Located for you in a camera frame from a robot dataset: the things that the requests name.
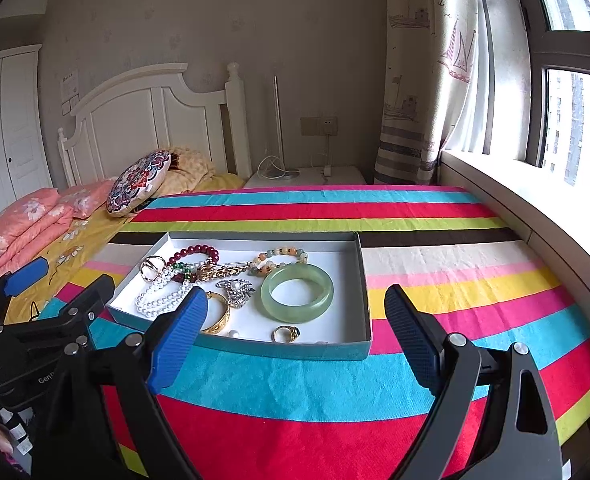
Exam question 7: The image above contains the gold and silver ring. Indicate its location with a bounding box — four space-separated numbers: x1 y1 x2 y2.
140 255 168 281

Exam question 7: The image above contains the dark framed window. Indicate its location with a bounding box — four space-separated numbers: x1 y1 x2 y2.
475 0 590 183

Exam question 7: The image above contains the gold hairpin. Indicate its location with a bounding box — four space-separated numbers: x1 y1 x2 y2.
195 259 253 281

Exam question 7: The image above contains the white bed headboard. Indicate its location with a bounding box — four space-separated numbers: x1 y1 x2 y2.
57 62 252 188

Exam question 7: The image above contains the pink floral pillow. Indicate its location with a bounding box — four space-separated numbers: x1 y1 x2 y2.
57 178 118 219

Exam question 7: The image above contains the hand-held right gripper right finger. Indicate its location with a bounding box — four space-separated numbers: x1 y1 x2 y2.
384 284 566 480

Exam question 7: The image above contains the pink floral quilt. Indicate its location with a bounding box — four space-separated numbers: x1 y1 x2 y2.
0 187 73 281

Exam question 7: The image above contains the white nightstand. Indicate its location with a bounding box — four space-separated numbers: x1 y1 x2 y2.
243 166 367 190

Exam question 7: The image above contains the beige window sill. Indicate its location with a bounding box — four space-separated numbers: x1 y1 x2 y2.
440 150 590 281

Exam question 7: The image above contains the yellow floral bed sheet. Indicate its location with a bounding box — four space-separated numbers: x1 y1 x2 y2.
0 172 246 326

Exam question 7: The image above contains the dark red bead bracelet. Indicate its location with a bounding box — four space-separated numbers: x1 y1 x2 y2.
167 243 221 271

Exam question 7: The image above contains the multicolour stone bead bracelet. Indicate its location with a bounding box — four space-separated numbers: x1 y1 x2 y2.
247 245 311 278

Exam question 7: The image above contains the white pearl necklace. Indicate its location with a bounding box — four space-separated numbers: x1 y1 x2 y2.
135 265 206 319

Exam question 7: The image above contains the white charger cable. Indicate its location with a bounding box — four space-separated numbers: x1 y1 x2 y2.
311 130 333 168

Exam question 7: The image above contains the gold bangle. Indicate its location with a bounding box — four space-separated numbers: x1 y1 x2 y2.
200 290 231 336

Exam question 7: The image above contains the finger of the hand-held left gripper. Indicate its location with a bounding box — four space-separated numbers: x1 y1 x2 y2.
5 274 116 356
0 256 50 343

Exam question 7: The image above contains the green jade bangle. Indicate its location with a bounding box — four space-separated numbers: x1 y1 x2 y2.
261 263 335 323

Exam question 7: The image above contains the white lamp cable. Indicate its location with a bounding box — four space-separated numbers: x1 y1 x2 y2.
257 156 288 179

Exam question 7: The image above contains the boat print curtain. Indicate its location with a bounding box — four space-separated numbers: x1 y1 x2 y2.
373 0 491 186

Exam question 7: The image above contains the silver rhinestone brooch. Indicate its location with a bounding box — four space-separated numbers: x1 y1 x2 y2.
216 278 253 308

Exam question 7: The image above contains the round patterned cushion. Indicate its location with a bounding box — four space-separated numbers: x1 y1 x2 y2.
106 150 173 218

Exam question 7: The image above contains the striped colourful cloth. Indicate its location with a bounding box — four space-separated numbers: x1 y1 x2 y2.
40 185 590 480

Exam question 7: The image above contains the dark green bead bracelet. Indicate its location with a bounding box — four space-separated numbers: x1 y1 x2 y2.
167 260 198 284

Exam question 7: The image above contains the white wardrobe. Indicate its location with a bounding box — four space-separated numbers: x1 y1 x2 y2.
0 44 53 238

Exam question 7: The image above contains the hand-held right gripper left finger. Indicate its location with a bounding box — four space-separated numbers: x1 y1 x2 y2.
40 287 209 480

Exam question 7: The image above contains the peach waffle blanket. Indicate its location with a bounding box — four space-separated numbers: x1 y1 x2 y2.
167 146 218 193

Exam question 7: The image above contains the shallow cardboard box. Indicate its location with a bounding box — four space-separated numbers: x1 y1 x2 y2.
105 231 373 362

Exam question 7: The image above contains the slim pole table lamp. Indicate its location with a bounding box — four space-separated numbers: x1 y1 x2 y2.
257 76 300 181

